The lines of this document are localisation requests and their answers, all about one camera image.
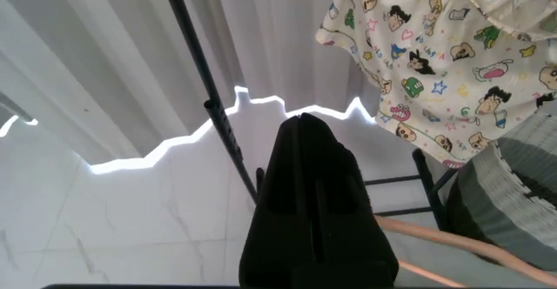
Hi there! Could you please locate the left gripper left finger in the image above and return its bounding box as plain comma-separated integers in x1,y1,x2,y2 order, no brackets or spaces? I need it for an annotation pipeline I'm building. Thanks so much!
238,113,315,286

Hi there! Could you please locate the white curtain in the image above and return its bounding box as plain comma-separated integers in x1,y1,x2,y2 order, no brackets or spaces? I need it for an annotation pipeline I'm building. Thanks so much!
0,0,379,166

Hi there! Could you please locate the white laundry basket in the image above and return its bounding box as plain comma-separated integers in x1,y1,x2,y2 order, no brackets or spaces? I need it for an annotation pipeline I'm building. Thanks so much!
446,105,557,272

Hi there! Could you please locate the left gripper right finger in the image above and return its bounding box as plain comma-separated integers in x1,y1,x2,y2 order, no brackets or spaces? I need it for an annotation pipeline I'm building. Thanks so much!
303,178,399,286

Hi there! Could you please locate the pink clothes hanger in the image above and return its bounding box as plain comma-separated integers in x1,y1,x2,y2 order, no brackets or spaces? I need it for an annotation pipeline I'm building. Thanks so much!
373,214,557,288

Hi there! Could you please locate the black clothes rack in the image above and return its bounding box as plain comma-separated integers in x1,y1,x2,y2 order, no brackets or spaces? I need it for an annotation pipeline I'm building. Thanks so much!
157,0,458,233

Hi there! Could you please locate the cream printed garment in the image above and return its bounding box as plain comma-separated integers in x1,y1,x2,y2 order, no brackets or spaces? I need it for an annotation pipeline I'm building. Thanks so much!
315,0,557,171

